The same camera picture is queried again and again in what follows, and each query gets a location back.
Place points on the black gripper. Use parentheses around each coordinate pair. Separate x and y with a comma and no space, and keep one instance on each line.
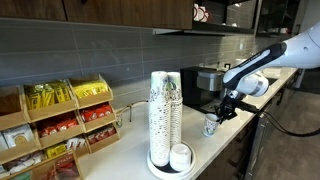
(228,107)

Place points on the dark wooden lower cabinet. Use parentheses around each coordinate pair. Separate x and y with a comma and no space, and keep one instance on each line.
(240,150)

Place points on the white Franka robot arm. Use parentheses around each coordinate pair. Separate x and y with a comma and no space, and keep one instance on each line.
(293,51)

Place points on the patterned paper cup stack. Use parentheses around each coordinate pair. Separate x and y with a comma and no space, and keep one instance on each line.
(176,113)
(159,123)

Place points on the black coffee maker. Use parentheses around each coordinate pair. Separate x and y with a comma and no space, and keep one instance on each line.
(191,86)

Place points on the white red mugs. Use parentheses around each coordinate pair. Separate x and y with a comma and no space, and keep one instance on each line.
(201,13)

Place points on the red brown packets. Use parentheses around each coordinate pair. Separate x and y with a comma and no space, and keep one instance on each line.
(101,134)

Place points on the yellow and white packets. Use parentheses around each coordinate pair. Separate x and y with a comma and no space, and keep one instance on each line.
(56,150)

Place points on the wooden upper cabinet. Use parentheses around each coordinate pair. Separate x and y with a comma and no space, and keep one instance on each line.
(116,11)

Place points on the white round tray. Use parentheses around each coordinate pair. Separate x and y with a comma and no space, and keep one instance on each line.
(160,170)

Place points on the glass door cabinet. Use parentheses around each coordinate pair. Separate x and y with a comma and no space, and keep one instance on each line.
(230,16)

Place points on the white cup lid stack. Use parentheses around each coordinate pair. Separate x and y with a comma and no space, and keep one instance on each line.
(180,158)

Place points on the white tea box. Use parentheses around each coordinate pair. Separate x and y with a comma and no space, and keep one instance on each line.
(18,136)

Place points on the wooden tiered organizer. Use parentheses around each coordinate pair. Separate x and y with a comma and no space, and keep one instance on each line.
(96,100)
(41,169)
(53,110)
(13,121)

